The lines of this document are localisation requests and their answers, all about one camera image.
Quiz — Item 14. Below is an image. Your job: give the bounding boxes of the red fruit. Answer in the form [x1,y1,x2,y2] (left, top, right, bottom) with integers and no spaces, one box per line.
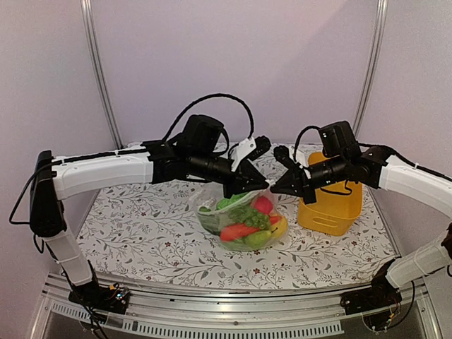
[251,196,273,215]

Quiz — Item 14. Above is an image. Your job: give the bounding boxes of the yellow plastic basket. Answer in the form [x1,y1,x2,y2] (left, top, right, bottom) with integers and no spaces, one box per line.
[297,152,364,237]

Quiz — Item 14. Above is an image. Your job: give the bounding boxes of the floral table cover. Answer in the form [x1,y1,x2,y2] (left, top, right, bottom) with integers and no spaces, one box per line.
[77,181,398,290]

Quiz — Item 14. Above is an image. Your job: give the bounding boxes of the aluminium post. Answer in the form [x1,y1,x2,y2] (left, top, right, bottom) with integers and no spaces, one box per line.
[352,0,388,136]
[80,0,124,148]

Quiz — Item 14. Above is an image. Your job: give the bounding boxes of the yellow lemon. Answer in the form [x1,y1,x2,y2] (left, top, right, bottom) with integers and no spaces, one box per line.
[270,215,288,238]

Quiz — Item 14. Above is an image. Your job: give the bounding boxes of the left aluminium post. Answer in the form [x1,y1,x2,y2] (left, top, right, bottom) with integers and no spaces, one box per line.
[80,0,124,148]

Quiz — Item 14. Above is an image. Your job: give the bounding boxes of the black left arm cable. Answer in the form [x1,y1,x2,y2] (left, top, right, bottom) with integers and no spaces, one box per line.
[162,93,256,145]

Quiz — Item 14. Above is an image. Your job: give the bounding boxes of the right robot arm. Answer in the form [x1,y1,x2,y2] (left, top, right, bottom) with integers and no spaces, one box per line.
[270,121,451,308]

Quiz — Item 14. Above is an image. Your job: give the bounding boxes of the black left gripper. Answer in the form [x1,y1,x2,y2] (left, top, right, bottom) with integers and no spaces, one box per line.
[189,149,268,198]

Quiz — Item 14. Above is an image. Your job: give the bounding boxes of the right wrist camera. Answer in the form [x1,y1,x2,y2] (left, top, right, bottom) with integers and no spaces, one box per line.
[273,145,308,170]

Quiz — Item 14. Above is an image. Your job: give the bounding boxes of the orange carrot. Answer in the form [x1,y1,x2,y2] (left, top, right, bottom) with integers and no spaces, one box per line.
[220,224,261,242]

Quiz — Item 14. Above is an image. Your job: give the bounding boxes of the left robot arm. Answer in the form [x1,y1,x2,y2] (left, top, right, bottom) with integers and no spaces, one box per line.
[24,114,270,307]

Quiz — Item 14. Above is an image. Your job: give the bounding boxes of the green bitter gourd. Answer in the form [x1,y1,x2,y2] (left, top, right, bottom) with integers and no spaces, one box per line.
[215,192,256,210]

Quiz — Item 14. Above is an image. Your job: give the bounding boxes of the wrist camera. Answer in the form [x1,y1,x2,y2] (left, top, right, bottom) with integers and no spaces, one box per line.
[228,136,271,172]
[273,145,308,170]

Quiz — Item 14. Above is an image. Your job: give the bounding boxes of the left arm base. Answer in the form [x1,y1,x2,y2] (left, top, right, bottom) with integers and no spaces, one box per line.
[69,280,130,314]

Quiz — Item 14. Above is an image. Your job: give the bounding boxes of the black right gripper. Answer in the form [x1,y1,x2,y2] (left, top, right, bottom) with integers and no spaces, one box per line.
[270,153,348,204]

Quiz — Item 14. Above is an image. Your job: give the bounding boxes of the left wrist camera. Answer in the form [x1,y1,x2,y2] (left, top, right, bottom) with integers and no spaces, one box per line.
[228,136,271,172]

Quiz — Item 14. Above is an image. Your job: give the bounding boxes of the clear zip top bag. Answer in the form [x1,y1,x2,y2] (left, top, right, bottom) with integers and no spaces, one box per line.
[189,184,288,251]

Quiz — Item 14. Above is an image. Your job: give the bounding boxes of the green pear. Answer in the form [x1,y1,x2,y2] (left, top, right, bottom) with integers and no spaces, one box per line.
[244,230,279,249]

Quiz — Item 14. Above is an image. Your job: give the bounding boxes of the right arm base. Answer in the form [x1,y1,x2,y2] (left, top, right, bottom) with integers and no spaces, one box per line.
[340,278,402,332]

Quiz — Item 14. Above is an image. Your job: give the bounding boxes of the green leafy vegetable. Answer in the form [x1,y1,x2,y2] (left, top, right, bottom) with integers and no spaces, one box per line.
[197,206,220,236]

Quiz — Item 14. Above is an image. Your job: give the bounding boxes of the right aluminium post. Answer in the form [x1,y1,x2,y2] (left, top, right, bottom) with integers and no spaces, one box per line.
[352,0,388,136]

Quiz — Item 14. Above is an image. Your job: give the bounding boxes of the aluminium front rail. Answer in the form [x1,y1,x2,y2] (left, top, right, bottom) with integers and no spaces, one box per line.
[28,271,442,339]

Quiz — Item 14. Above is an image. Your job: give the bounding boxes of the green grapes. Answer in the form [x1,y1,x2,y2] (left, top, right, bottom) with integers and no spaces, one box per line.
[228,206,270,230]

